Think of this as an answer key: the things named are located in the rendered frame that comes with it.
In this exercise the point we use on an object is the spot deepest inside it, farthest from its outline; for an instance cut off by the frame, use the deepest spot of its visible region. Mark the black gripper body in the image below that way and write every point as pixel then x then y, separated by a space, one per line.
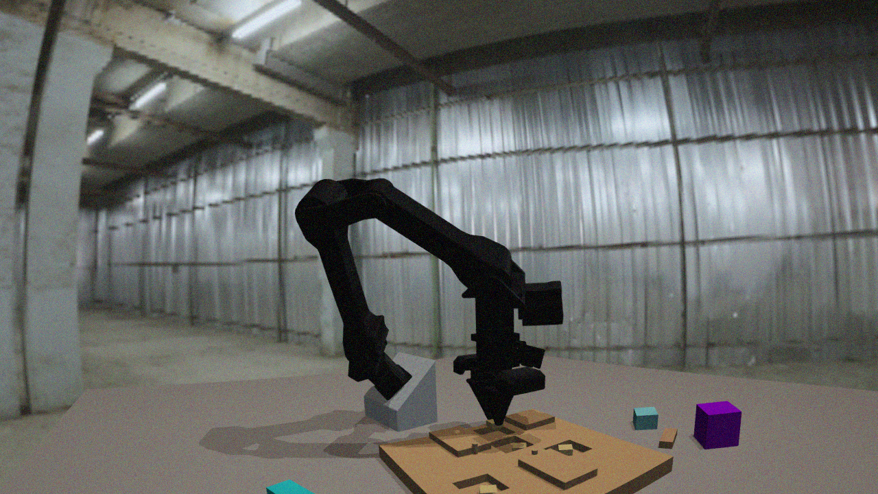
pixel 494 360

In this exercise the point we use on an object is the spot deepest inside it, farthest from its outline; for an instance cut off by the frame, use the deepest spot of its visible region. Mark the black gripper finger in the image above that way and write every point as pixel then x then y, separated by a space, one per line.
pixel 478 388
pixel 498 404

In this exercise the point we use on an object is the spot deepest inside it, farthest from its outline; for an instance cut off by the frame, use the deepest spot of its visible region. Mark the purple cube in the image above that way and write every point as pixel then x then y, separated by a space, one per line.
pixel 717 425

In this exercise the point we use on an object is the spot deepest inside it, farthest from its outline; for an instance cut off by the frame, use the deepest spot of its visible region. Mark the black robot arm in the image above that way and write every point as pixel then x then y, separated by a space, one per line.
pixel 485 267

